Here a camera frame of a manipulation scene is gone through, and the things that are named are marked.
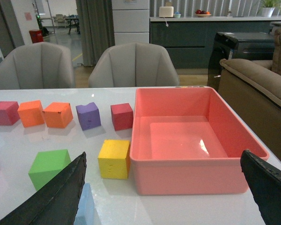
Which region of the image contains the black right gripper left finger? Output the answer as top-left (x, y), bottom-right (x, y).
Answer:
top-left (0, 152), bottom-right (87, 225)

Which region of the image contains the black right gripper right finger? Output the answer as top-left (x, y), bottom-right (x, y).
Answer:
top-left (240, 150), bottom-right (281, 225)

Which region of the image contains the light blue foam block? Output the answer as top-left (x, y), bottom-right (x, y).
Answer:
top-left (74, 183), bottom-right (95, 225)

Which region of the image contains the green foam block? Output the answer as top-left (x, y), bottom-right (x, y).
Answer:
top-left (28, 149), bottom-right (71, 191)

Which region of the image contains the yellow foam block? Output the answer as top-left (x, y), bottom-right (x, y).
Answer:
top-left (97, 140), bottom-right (130, 180)

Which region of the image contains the orange foam block right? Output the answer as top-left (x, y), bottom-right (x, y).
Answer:
top-left (43, 102), bottom-right (73, 128)

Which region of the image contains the orange foam block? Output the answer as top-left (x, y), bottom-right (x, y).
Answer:
top-left (17, 100), bottom-right (44, 128)
top-left (43, 102), bottom-right (73, 128)

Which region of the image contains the purple foam block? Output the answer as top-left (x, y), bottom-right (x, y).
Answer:
top-left (76, 102), bottom-right (101, 131)

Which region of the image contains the orange foam block left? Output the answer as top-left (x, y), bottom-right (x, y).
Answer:
top-left (17, 100), bottom-right (44, 128)

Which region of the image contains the pink plastic bin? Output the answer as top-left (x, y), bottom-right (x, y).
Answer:
top-left (130, 87), bottom-right (269, 195)

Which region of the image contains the beige sofa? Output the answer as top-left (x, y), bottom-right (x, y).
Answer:
top-left (218, 28), bottom-right (281, 161)

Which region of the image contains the magenta foam block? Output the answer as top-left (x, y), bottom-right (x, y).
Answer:
top-left (0, 101), bottom-right (20, 126)

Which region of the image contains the red foam block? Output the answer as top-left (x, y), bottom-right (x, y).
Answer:
top-left (111, 103), bottom-right (133, 131)

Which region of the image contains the grey armchair left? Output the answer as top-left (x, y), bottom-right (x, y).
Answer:
top-left (0, 42), bottom-right (75, 90)

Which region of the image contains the grey armchair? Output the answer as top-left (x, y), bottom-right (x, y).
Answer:
top-left (0, 42), bottom-right (75, 90)
top-left (88, 42), bottom-right (179, 88)

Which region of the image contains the black appliance box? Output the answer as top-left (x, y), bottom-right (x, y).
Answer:
top-left (207, 32), bottom-right (274, 90)

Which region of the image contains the grey armchair right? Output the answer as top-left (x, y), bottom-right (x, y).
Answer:
top-left (88, 42), bottom-right (179, 88)

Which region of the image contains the dark grey counter cabinet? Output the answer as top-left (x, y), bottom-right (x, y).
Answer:
top-left (150, 16), bottom-right (281, 69)

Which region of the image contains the red bin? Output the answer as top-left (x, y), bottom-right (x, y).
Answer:
top-left (29, 30), bottom-right (44, 43)

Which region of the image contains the potted plant white pot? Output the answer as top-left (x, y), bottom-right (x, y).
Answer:
top-left (253, 0), bottom-right (281, 17)

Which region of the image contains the grey curtain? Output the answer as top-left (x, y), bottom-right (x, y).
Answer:
top-left (76, 0), bottom-right (115, 67)

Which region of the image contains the fruit bowl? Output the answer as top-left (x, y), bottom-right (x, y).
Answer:
top-left (195, 9), bottom-right (211, 17)

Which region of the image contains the small green bowl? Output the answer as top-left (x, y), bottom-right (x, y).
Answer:
top-left (174, 12), bottom-right (181, 18)

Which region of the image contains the white drawer cabinet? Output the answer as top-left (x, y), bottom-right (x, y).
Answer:
top-left (111, 0), bottom-right (150, 45)

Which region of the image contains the white toaster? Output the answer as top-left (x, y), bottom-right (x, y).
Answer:
top-left (159, 6), bottom-right (174, 18)

